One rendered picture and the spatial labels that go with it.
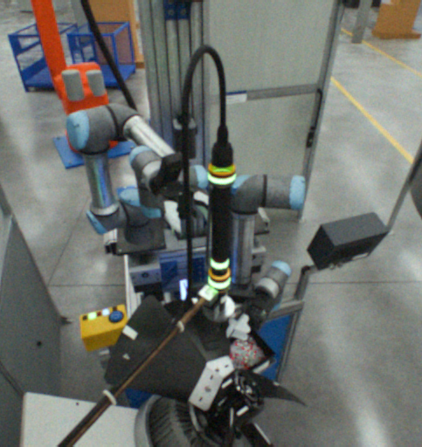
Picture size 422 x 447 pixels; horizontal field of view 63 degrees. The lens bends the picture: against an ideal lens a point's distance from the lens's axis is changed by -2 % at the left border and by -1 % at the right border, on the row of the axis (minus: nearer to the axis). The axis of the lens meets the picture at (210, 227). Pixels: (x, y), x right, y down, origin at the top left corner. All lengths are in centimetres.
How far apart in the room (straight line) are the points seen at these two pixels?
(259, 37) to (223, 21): 28
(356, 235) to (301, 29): 165
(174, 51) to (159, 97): 18
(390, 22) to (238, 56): 1071
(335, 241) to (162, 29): 101
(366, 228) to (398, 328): 148
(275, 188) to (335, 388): 158
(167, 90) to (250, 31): 114
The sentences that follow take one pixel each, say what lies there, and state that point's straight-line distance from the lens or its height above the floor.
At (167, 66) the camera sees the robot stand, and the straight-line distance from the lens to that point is 148.
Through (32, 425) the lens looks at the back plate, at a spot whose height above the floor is 135.
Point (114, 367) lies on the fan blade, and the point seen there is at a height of 140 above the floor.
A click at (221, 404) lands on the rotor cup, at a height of 123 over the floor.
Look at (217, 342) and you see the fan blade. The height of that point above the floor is 119.
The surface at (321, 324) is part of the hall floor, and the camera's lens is 267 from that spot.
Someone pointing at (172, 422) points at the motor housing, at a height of 118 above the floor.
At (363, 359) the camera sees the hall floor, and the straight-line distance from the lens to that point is 261.
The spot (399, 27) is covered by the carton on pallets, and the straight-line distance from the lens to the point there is 1316.
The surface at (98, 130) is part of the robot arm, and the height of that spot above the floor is 163.
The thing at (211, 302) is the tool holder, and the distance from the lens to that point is 71.
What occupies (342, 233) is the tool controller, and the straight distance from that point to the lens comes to 141.
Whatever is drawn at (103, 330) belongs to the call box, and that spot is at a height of 107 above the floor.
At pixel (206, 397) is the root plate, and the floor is 124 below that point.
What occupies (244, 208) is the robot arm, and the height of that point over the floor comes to 141.
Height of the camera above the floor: 209
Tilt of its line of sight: 39 degrees down
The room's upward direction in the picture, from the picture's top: straight up
